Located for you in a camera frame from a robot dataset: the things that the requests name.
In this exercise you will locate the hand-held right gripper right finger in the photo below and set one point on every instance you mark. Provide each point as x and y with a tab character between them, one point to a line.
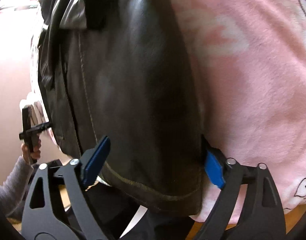
214	170

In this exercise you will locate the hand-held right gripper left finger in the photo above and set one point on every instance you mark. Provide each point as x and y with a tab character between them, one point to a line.
96	160

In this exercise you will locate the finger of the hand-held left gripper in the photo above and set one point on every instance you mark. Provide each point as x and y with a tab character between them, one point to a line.
44	126

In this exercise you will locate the black leather jacket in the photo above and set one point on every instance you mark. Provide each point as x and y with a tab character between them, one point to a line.
133	92

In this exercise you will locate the person's left hand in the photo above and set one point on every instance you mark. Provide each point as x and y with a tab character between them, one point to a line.
25	151

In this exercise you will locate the person's dark pants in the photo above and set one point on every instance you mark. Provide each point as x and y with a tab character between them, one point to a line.
155	227

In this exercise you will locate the pink printed quilt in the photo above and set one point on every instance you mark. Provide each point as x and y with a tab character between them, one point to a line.
255	80

